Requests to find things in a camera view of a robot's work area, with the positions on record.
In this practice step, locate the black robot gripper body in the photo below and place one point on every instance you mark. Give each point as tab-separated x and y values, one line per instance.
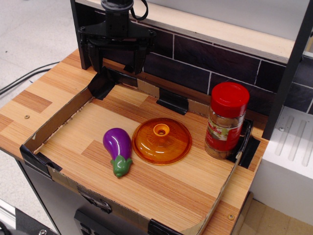
117	32

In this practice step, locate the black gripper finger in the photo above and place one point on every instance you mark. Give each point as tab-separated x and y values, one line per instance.
139	59
95	57

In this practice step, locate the basil bottle red lid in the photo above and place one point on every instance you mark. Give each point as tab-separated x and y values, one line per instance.
227	111

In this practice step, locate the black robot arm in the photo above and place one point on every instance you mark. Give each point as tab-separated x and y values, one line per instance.
120	5

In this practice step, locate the cardboard fence with black tape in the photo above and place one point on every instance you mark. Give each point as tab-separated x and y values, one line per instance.
183	198

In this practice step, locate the orange glass pot lid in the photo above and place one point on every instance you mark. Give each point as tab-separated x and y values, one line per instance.
161	141

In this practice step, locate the purple toy eggplant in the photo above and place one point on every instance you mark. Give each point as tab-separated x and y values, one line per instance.
118	144

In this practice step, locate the dark brick backsplash shelf unit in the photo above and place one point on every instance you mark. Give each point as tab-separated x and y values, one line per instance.
191	53

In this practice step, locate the black cabinet under table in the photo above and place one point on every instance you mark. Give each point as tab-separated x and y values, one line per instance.
75	210

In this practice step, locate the white toy sink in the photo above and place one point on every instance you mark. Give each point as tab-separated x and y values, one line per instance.
284	179

